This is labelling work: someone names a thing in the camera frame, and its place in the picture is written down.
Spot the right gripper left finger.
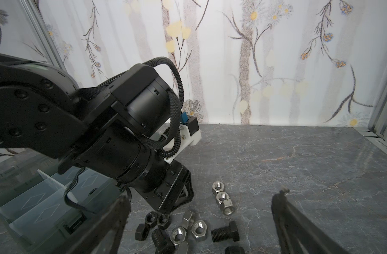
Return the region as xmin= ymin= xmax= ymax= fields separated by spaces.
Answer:
xmin=52 ymin=194 xmax=131 ymax=254

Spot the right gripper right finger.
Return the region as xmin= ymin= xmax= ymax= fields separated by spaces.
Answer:
xmin=271 ymin=188 xmax=348 ymax=254

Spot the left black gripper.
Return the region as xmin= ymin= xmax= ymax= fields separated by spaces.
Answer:
xmin=130 ymin=160 xmax=195 ymax=214

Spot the black hex nut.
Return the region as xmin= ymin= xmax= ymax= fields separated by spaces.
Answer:
xmin=157 ymin=214 xmax=171 ymax=230
xmin=135 ymin=223 xmax=150 ymax=241
xmin=145 ymin=211 xmax=159 ymax=229

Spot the black hex bolt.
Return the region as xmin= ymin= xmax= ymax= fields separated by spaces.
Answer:
xmin=151 ymin=229 xmax=175 ymax=254
xmin=211 ymin=221 xmax=240 ymax=243

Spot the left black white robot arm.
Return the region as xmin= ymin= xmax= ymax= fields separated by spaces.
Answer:
xmin=0 ymin=54 xmax=194 ymax=214

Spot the silver hex nut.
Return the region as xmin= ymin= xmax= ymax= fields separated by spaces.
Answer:
xmin=216 ymin=192 xmax=230 ymax=206
xmin=170 ymin=226 xmax=187 ymax=246
xmin=191 ymin=220 xmax=207 ymax=241
xmin=181 ymin=211 xmax=195 ymax=230
xmin=220 ymin=199 xmax=235 ymax=215
xmin=212 ymin=181 xmax=225 ymax=195

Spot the green compartment organizer box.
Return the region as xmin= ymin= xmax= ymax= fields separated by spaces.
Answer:
xmin=0 ymin=151 xmax=119 ymax=254

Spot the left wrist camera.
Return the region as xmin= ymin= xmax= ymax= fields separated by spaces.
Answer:
xmin=156 ymin=112 xmax=202 ymax=164

